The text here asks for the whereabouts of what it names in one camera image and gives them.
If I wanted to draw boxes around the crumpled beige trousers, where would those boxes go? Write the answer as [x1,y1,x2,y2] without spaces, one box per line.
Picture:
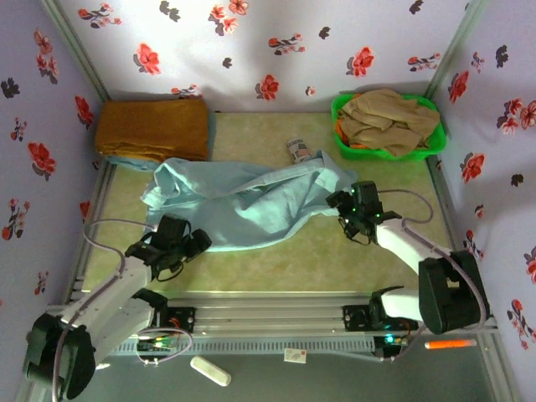
[337,87,441,158]

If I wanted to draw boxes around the folded mustard trousers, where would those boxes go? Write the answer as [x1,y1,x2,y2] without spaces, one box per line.
[94,99,210,163]

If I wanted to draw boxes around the green plastic basket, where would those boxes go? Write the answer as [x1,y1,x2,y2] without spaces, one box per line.
[330,92,447,162]

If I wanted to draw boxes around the flag print can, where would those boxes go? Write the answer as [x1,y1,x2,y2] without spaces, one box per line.
[286,136,313,164]

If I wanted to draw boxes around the orange cloth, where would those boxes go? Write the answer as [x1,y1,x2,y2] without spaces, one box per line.
[333,119,365,151]

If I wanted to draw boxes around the left controller circuit board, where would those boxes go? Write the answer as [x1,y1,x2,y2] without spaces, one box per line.
[137,337,177,353]

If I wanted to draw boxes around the controller circuit board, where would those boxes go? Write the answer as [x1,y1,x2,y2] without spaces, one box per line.
[137,337,177,353]
[374,333,410,348]

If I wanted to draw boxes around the white remote control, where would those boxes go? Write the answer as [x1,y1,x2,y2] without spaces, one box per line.
[190,355,232,387]

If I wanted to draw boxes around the right controller circuit board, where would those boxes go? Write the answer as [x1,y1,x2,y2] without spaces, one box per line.
[374,333,410,348]

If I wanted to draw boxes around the orange marker pen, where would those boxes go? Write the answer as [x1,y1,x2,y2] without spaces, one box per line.
[424,338,477,351]

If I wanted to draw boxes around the black right gripper wire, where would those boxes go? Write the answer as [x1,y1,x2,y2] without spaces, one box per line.
[343,221,374,245]

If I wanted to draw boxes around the black gripper wire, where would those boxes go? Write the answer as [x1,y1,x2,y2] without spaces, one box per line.
[152,255,188,282]
[343,221,374,245]

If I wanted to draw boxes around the black left gripper wire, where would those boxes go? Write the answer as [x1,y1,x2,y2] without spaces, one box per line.
[152,255,188,282]

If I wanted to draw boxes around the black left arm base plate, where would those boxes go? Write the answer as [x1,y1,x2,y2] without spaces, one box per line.
[165,306,197,335]

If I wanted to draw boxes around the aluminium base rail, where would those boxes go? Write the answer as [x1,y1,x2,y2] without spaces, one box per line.
[44,291,499,336]

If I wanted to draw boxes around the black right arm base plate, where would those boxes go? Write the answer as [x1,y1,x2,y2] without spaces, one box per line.
[342,304,420,332]

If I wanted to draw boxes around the grey slotted cable duct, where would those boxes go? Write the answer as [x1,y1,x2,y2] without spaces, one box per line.
[104,337,376,357]

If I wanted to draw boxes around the aluminium corner post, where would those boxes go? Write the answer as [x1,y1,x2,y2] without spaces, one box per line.
[40,0,109,102]
[425,0,491,101]

